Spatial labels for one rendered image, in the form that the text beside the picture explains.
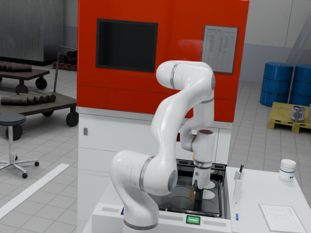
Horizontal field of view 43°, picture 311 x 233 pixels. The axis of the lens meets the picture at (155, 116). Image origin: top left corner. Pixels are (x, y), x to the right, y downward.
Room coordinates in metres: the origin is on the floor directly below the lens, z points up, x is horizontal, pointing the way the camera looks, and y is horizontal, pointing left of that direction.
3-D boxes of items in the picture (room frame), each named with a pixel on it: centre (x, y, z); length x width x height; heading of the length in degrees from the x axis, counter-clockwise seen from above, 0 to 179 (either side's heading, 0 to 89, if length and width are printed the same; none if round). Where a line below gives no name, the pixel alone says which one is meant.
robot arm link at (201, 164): (1.69, -0.23, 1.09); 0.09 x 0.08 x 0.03; 148
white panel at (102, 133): (2.00, 0.01, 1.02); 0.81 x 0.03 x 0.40; 84
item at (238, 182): (1.62, -0.39, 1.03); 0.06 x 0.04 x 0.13; 174
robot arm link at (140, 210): (1.22, 0.05, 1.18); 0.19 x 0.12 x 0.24; 62
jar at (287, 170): (1.84, -0.68, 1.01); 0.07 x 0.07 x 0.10
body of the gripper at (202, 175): (1.69, -0.23, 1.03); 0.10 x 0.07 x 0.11; 148
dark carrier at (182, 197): (1.76, -0.16, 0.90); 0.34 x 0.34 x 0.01; 84
